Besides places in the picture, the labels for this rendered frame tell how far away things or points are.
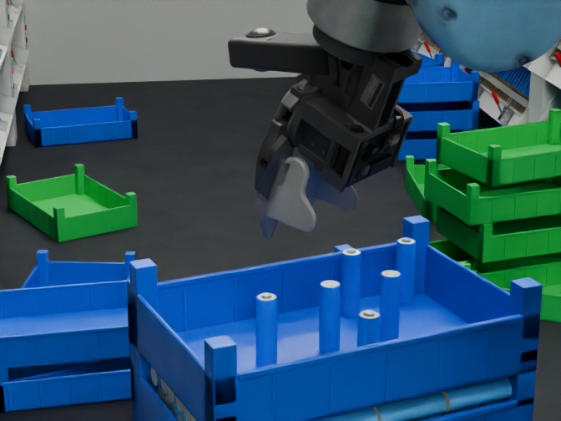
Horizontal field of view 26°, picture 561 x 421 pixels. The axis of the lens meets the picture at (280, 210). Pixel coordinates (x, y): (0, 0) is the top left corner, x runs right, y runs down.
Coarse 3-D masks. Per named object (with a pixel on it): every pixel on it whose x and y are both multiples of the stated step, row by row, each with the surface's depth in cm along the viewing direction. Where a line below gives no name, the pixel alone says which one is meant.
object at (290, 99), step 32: (320, 32) 92; (352, 64) 96; (384, 64) 91; (416, 64) 92; (288, 96) 96; (320, 96) 96; (352, 96) 95; (384, 96) 92; (288, 128) 97; (320, 128) 95; (352, 128) 94; (384, 128) 95; (320, 160) 97; (352, 160) 94; (384, 160) 98
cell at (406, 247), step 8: (400, 240) 116; (408, 240) 116; (400, 248) 116; (408, 248) 115; (400, 256) 116; (408, 256) 116; (400, 264) 116; (408, 264) 116; (400, 272) 116; (408, 272) 116; (408, 280) 117; (408, 288) 117; (400, 296) 117; (408, 296) 117; (400, 304) 118; (408, 304) 117
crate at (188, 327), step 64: (320, 256) 116; (384, 256) 119; (192, 320) 112; (448, 320) 114; (512, 320) 102; (192, 384) 96; (256, 384) 93; (320, 384) 96; (384, 384) 98; (448, 384) 101
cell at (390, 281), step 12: (384, 276) 107; (396, 276) 107; (384, 288) 107; (396, 288) 107; (384, 300) 108; (396, 300) 108; (384, 312) 108; (396, 312) 108; (384, 324) 108; (396, 324) 108; (384, 336) 109; (396, 336) 109
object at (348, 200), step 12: (300, 156) 104; (312, 168) 104; (312, 180) 105; (324, 180) 105; (312, 192) 106; (324, 192) 105; (336, 192) 104; (348, 192) 104; (312, 204) 107; (336, 204) 105; (348, 204) 104
